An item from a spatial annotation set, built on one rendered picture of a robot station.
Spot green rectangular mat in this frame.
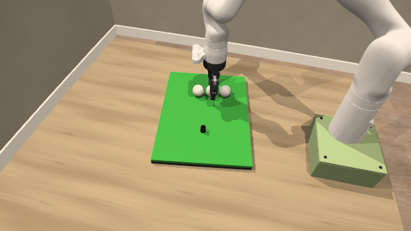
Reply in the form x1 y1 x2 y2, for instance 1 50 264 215
151 72 252 170

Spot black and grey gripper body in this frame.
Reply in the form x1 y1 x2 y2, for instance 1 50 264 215
203 60 226 79

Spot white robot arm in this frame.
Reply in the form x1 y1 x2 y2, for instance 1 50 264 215
192 0 411 144

